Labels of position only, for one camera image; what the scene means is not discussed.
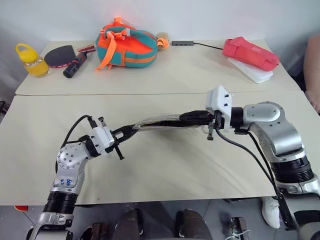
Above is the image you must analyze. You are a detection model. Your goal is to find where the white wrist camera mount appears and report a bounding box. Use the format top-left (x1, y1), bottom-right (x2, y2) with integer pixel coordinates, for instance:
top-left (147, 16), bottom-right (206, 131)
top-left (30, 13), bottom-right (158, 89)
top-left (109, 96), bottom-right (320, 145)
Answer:
top-left (205, 85), bottom-right (235, 132)
top-left (90, 126), bottom-right (116, 155)

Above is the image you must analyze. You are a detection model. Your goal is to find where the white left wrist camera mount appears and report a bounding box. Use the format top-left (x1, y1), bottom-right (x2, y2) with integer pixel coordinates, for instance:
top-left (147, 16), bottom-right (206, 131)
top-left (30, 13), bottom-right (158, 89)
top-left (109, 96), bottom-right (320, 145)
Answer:
top-left (90, 126), bottom-right (116, 155)

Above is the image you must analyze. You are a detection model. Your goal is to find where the red zip pouch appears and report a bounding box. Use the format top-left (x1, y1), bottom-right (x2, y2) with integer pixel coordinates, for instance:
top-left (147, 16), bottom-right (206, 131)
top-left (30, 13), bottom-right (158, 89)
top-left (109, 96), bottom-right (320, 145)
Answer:
top-left (222, 36), bottom-right (280, 72)

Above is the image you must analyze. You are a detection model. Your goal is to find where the white flat board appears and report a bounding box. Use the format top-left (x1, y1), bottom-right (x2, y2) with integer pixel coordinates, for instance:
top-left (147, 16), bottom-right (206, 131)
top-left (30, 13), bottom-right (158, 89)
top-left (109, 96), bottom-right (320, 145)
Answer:
top-left (227, 56), bottom-right (274, 84)

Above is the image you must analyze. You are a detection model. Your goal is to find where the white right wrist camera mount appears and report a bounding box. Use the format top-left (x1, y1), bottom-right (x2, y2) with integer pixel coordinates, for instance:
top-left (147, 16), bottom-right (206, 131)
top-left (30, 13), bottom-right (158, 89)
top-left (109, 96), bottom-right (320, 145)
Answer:
top-left (205, 85), bottom-right (235, 132)

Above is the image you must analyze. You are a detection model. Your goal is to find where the dark rounded shape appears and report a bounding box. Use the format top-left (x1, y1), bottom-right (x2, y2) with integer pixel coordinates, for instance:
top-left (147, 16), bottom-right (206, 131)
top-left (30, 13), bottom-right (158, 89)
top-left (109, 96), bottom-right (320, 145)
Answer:
top-left (175, 208), bottom-right (213, 240)

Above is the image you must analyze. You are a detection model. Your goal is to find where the black and red cylindrical tool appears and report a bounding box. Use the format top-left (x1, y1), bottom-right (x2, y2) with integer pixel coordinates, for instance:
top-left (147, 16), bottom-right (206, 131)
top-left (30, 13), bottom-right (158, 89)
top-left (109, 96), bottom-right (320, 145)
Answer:
top-left (62, 51), bottom-right (89, 79)

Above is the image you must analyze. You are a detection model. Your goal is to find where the tan toy with orange strap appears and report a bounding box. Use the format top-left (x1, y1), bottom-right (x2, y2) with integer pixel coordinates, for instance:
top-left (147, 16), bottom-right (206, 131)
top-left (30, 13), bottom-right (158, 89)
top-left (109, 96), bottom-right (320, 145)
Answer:
top-left (156, 32), bottom-right (171, 51)

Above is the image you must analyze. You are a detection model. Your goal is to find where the white shoe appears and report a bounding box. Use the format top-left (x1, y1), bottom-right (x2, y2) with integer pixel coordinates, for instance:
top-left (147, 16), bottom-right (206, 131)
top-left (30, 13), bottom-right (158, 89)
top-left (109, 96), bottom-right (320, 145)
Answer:
top-left (261, 196), bottom-right (281, 229)

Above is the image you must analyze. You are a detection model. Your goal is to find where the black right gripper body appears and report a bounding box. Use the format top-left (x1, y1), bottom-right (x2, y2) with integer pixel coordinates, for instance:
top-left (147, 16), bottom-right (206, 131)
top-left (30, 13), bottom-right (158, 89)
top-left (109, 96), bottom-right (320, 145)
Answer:
top-left (206, 111), bottom-right (225, 141)

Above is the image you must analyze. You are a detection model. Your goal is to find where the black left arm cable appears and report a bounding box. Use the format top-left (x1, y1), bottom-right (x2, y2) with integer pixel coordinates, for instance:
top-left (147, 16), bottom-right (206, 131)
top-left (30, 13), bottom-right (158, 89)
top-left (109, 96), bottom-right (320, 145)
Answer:
top-left (61, 114), bottom-right (101, 149)

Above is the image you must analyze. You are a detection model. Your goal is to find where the black USB hub cable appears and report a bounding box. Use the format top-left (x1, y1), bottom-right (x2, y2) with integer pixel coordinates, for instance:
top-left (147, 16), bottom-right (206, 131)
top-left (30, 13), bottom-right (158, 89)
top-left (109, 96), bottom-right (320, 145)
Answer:
top-left (193, 42), bottom-right (225, 50)

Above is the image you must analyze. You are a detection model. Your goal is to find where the black table tennis paddle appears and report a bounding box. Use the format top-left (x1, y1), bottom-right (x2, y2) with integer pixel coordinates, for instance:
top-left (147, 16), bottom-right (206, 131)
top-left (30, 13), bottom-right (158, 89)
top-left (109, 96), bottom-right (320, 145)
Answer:
top-left (44, 45), bottom-right (77, 69)

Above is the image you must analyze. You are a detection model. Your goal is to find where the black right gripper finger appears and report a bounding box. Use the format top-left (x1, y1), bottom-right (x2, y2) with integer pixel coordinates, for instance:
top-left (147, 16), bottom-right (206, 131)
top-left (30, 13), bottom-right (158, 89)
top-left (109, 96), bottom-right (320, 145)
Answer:
top-left (183, 117), bottom-right (210, 125)
top-left (179, 111), bottom-right (210, 119)

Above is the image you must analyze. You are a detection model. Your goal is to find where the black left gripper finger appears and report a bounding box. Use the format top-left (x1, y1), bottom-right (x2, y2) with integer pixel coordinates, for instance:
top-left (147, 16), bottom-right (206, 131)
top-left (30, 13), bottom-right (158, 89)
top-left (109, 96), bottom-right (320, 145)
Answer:
top-left (114, 129), bottom-right (138, 146)
top-left (111, 125), bottom-right (136, 136)

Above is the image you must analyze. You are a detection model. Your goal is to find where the grey USB hub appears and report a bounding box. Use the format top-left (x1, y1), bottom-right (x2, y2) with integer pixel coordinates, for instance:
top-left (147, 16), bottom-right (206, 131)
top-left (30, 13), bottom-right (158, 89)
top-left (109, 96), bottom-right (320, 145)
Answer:
top-left (171, 40), bottom-right (195, 47)

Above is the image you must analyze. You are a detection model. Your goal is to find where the orange and teal bag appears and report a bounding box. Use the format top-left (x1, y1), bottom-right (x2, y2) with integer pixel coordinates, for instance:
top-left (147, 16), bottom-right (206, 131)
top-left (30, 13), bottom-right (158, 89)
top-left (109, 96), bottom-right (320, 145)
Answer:
top-left (94, 16), bottom-right (159, 72)

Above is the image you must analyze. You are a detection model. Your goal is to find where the yellow lidded plastic jar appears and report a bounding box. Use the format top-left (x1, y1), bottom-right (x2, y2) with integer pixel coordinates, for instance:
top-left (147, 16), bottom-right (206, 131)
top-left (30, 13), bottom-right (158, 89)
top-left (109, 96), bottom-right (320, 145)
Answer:
top-left (15, 43), bottom-right (51, 78)

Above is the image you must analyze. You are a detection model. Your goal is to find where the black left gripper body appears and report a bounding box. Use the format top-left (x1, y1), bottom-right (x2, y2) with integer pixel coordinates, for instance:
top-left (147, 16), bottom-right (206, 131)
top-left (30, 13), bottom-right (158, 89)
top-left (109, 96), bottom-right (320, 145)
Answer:
top-left (98, 116), bottom-right (125, 161)

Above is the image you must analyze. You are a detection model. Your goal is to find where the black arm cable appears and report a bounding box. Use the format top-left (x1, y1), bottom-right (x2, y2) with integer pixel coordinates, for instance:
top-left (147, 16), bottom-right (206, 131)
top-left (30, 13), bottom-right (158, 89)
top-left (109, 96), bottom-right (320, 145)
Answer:
top-left (214, 126), bottom-right (299, 231)
top-left (61, 114), bottom-right (101, 149)

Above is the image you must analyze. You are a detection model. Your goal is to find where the red striped flat packet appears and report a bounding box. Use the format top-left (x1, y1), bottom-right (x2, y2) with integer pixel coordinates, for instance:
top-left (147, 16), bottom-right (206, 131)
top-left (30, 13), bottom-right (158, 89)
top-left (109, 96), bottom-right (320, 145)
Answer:
top-left (76, 44), bottom-right (96, 53)

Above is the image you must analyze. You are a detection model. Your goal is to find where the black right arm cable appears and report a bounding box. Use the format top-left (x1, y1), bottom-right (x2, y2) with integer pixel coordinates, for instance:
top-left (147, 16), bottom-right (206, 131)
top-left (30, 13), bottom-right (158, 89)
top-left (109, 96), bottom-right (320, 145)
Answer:
top-left (214, 126), bottom-right (299, 231)

